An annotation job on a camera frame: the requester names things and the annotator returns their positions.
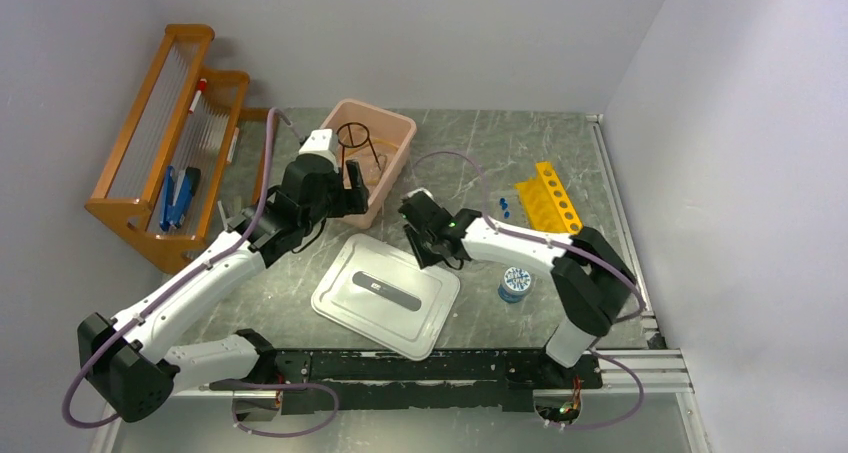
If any pink plastic bin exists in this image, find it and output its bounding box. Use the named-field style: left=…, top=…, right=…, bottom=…
left=321, top=99, right=417, bottom=229

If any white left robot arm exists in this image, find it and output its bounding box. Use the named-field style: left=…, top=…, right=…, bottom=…
left=61, top=153, right=369, bottom=428

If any yellow test tube rack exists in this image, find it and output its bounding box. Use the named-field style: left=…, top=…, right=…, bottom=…
left=514, top=161, right=583, bottom=235

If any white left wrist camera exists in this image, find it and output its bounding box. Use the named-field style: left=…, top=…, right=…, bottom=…
left=298, top=129, right=339, bottom=166

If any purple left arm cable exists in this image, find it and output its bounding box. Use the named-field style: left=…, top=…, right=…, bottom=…
left=61, top=107, right=340, bottom=438

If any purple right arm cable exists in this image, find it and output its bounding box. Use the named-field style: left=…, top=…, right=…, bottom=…
left=410, top=150, right=647, bottom=433

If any aluminium frame rail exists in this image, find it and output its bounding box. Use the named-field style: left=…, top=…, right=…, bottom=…
left=89, top=349, right=713, bottom=453

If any red and white marker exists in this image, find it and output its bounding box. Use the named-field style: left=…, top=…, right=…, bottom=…
left=187, top=78, right=207, bottom=114

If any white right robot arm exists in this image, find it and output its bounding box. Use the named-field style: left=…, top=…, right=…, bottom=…
left=399, top=189, right=639, bottom=387

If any clear plastic well plate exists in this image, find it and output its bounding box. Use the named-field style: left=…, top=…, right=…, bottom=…
left=492, top=184, right=529, bottom=227

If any blue patterned round tin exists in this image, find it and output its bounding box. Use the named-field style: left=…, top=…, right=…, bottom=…
left=497, top=267, right=533, bottom=304

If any wooden drying rack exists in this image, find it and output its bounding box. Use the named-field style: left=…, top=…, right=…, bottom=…
left=85, top=24, right=268, bottom=274

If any black wire ring tripod stand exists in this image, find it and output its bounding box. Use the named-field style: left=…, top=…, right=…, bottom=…
left=335, top=121, right=372, bottom=164

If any white metal tray lid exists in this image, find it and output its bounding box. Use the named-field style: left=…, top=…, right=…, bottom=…
left=311, top=234, right=460, bottom=361

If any blue stapler tool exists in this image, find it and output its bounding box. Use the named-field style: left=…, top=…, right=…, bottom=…
left=159, top=166, right=201, bottom=232

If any tan rubber tubing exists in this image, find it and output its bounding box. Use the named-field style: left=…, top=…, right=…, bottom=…
left=357, top=139, right=398, bottom=172

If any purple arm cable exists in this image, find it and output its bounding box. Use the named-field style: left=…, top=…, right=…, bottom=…
left=61, top=107, right=340, bottom=438
left=410, top=150, right=647, bottom=433

